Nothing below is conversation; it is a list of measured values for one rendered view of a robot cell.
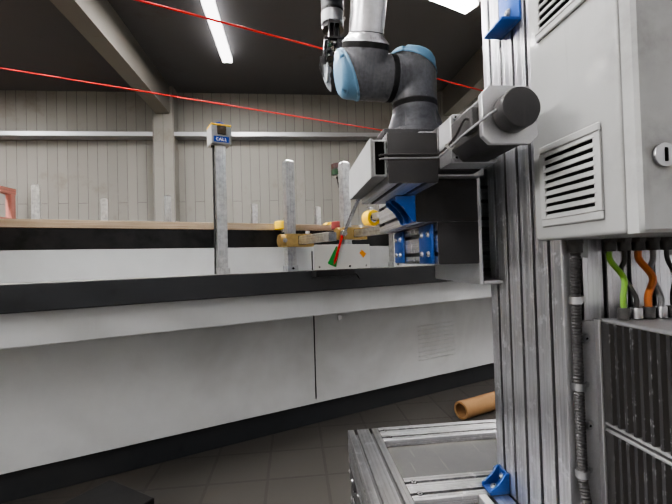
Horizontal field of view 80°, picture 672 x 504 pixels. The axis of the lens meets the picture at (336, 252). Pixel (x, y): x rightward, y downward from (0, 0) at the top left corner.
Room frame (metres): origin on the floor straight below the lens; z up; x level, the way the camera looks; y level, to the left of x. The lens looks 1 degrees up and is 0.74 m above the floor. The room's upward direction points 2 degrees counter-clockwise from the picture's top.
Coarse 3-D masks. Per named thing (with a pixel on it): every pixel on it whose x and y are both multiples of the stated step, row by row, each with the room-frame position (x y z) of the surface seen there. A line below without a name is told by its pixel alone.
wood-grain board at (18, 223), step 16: (0, 224) 1.26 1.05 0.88; (16, 224) 1.28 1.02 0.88; (32, 224) 1.30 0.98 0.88; (48, 224) 1.32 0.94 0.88; (64, 224) 1.34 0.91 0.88; (80, 224) 1.36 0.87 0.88; (96, 224) 1.39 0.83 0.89; (112, 224) 1.41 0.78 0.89; (128, 224) 1.44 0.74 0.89; (144, 224) 1.46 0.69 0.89; (160, 224) 1.49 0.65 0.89; (176, 224) 1.52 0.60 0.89; (192, 224) 1.54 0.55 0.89; (208, 224) 1.57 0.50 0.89; (240, 224) 1.64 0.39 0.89; (256, 224) 1.67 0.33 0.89; (272, 224) 1.71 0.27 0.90; (304, 224) 1.78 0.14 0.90
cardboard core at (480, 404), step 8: (464, 400) 1.84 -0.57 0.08; (472, 400) 1.85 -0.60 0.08; (480, 400) 1.86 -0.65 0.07; (488, 400) 1.88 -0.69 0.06; (456, 408) 1.86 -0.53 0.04; (464, 408) 1.88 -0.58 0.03; (472, 408) 1.82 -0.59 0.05; (480, 408) 1.84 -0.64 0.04; (488, 408) 1.87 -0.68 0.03; (464, 416) 1.84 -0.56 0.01; (472, 416) 1.83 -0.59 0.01
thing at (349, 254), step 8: (320, 248) 1.57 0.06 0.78; (328, 248) 1.59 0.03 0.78; (344, 248) 1.63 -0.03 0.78; (352, 248) 1.65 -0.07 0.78; (360, 248) 1.67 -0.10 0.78; (368, 248) 1.69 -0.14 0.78; (320, 256) 1.57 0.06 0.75; (328, 256) 1.59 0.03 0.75; (344, 256) 1.63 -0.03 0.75; (352, 256) 1.65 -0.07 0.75; (360, 256) 1.67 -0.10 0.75; (368, 256) 1.69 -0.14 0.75; (320, 264) 1.57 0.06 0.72; (328, 264) 1.59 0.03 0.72; (344, 264) 1.63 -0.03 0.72; (352, 264) 1.65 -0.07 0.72; (360, 264) 1.66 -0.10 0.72; (368, 264) 1.68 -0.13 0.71
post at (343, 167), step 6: (342, 162) 1.64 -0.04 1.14; (342, 168) 1.64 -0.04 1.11; (348, 168) 1.65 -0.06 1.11; (342, 174) 1.64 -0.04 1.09; (348, 174) 1.65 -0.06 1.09; (342, 180) 1.64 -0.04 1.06; (348, 180) 1.65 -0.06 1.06; (342, 186) 1.64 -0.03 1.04; (348, 186) 1.65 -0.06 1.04; (342, 192) 1.64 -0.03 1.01; (348, 192) 1.65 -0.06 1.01; (342, 198) 1.64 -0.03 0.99; (348, 198) 1.65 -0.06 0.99; (342, 204) 1.64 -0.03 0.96; (348, 204) 1.65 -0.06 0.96; (342, 210) 1.64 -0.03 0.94; (348, 210) 1.65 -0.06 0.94; (342, 216) 1.65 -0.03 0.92; (348, 216) 1.65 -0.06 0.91; (342, 222) 1.65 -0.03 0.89; (342, 240) 1.65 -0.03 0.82; (348, 240) 1.65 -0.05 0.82
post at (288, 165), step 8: (288, 160) 1.52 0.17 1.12; (288, 168) 1.52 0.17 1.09; (288, 176) 1.52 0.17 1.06; (288, 184) 1.52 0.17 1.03; (288, 192) 1.52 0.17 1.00; (288, 200) 1.52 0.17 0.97; (288, 208) 1.52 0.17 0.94; (288, 216) 1.52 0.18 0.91; (288, 224) 1.52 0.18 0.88; (288, 232) 1.52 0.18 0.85; (288, 248) 1.51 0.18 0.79; (288, 256) 1.51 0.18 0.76; (288, 264) 1.51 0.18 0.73; (296, 264) 1.53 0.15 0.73
